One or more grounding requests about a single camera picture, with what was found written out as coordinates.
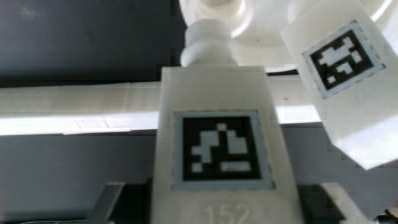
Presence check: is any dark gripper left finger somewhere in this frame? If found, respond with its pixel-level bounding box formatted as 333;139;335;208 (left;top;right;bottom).
83;182;149;224

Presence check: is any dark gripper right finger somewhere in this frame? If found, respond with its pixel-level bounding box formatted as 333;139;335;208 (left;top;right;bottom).
298;181;398;224

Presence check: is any white U-shaped fence wall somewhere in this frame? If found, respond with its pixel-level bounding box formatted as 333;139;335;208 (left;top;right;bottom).
0;74;319;136

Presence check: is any white stool leg with tag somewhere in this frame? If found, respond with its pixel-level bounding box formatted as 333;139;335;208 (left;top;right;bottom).
280;0;398;169

